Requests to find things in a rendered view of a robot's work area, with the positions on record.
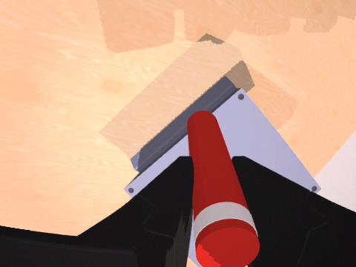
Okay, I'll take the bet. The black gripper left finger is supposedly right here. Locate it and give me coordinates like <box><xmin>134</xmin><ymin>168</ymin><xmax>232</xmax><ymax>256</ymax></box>
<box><xmin>0</xmin><ymin>155</ymin><xmax>194</xmax><ymax>267</ymax></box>

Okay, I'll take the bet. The grey sloped panel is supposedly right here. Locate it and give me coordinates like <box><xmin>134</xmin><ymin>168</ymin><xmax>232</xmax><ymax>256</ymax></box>
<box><xmin>124</xmin><ymin>76</ymin><xmax>321</xmax><ymax>198</ymax></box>

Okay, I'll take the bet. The red peg with white band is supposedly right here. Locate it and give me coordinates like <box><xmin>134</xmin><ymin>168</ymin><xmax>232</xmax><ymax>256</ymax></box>
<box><xmin>187</xmin><ymin>111</ymin><xmax>260</xmax><ymax>267</ymax></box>

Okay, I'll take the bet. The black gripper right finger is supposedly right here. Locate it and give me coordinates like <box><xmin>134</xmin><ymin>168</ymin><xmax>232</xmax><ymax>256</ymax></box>
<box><xmin>231</xmin><ymin>156</ymin><xmax>356</xmax><ymax>267</ymax></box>

